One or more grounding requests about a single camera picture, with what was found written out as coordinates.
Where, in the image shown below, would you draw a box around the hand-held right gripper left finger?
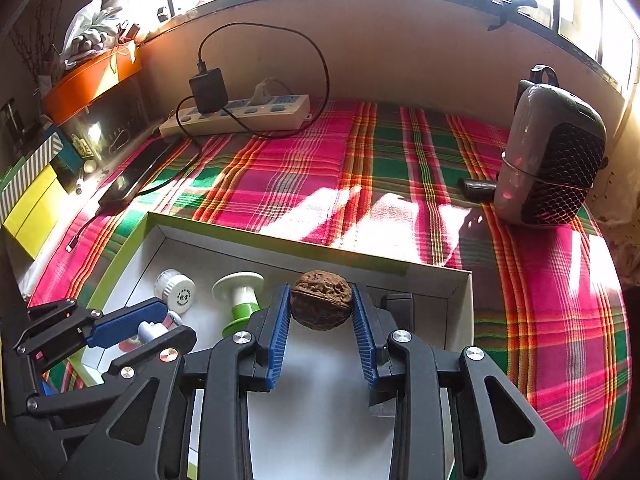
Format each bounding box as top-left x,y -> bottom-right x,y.
65,284 -> 293,480

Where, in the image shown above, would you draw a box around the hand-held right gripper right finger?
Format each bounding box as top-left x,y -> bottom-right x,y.
350,284 -> 583,480

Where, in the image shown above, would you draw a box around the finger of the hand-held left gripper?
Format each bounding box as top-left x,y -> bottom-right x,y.
27,325 -> 198,417
12,296 -> 169,361

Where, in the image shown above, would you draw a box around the small grey dome knob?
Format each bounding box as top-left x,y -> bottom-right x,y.
137,321 -> 167,344

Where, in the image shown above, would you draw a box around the black flashlight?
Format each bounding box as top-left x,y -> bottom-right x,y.
381,292 -> 416,331

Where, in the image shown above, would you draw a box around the small white jar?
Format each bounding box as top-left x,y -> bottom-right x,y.
154,269 -> 197,314

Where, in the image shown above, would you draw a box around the brown walnut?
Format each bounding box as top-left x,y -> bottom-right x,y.
290,270 -> 352,331

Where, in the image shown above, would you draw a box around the green and white spool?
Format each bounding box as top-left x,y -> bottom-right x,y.
212,272 -> 264,339

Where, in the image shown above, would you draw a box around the green and white cardboard box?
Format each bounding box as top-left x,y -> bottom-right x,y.
67,211 -> 474,480

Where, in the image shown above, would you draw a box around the yellow box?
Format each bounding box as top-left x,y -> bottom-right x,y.
2,162 -> 66,261

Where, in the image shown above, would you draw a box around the black phone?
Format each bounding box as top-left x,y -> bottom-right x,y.
98,137 -> 181,206

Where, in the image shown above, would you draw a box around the plaid blanket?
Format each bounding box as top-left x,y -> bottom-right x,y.
25,99 -> 631,480

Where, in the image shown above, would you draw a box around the teal box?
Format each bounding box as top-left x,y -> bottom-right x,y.
52,125 -> 101,186

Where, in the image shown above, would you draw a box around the striped box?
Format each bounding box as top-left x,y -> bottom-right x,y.
0,132 -> 66,226

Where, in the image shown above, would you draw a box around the small black cylinder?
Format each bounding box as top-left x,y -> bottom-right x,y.
457,177 -> 497,201

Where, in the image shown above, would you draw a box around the glass jar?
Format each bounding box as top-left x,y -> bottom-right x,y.
0,100 -> 23,156

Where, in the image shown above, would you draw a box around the white power strip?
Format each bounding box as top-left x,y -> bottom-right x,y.
159,92 -> 311,138

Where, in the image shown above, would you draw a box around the orange tray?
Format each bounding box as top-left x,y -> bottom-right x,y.
42,42 -> 143,126

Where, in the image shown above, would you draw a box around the black charger adapter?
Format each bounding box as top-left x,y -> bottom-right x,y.
189,67 -> 230,114

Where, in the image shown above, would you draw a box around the white plug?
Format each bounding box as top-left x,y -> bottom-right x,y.
250,78 -> 276,106

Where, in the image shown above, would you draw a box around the grey space heater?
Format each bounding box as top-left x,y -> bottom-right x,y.
492,65 -> 608,228

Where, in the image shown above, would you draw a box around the cream patterned curtain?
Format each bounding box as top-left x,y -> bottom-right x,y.
595,160 -> 638,286

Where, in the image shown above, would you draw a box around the white plastic bag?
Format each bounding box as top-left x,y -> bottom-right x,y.
60,0 -> 126,68

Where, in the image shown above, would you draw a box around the dried twigs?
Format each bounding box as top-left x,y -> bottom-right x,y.
10,0 -> 71,81

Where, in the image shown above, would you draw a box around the black window latch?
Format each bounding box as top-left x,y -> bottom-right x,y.
489,0 -> 538,31

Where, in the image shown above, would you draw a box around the thin black cable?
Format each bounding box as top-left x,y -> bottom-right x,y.
66,205 -> 108,254

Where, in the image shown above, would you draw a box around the black charger cable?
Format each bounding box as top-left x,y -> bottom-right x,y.
137,22 -> 331,196

